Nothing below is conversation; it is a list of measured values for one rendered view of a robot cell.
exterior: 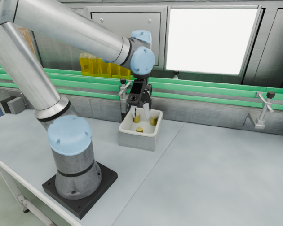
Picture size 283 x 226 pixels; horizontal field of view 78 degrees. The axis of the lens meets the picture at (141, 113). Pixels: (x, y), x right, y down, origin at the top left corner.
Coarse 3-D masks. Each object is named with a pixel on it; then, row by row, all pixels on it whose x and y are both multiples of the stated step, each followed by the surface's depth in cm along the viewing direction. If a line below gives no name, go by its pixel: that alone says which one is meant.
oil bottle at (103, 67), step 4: (100, 60) 96; (100, 64) 97; (104, 64) 96; (100, 68) 98; (104, 68) 98; (100, 72) 100; (104, 72) 99; (108, 72) 99; (100, 76) 101; (104, 76) 100; (108, 76) 100
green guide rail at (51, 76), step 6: (0, 72) 114; (54, 78) 106; (60, 78) 105; (66, 78) 104; (72, 78) 102; (78, 78) 101; (84, 78) 100; (90, 78) 99; (96, 78) 99; (114, 84) 97; (120, 84) 96
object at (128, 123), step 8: (128, 112) 90; (136, 112) 95; (144, 112) 94; (152, 112) 93; (160, 112) 90; (128, 120) 88; (144, 120) 96; (160, 120) 85; (120, 128) 78; (128, 128) 89; (136, 128) 90; (144, 128) 90; (152, 128) 90; (152, 136) 76
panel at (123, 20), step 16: (96, 16) 100; (112, 16) 98; (128, 16) 96; (144, 16) 94; (160, 16) 92; (256, 16) 81; (128, 32) 100; (160, 32) 95; (160, 48) 99; (160, 64) 104
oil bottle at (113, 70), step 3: (108, 63) 95; (111, 63) 95; (114, 63) 95; (108, 66) 96; (111, 66) 96; (114, 66) 96; (117, 66) 96; (108, 69) 97; (111, 69) 97; (114, 69) 96; (117, 69) 96; (111, 72) 98; (114, 72) 97; (117, 72) 97; (111, 75) 99; (114, 75) 98; (117, 75) 98; (117, 78) 99
